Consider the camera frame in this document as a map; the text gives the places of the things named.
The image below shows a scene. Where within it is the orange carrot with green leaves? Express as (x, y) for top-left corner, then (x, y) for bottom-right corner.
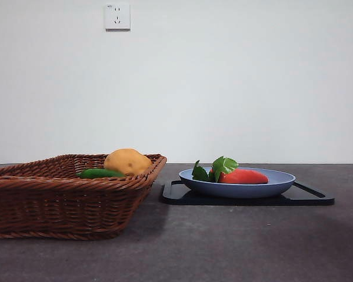
(192, 155), (270, 185)

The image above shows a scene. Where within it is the yellow-brown potato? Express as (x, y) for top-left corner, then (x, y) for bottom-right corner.
(103, 148), (152, 177)

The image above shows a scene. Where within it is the blue round plate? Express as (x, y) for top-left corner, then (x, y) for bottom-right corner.
(178, 167), (297, 199)

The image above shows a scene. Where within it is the green chili pepper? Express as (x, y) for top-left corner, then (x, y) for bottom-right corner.
(75, 168), (126, 179)

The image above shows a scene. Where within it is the brown wicker basket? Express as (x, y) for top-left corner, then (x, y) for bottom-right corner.
(0, 153), (168, 240)

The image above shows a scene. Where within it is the black flat tray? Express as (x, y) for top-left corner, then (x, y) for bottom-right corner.
(159, 179), (335, 207)

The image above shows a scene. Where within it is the white wall socket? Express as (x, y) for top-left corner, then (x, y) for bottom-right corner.
(105, 3), (131, 32)

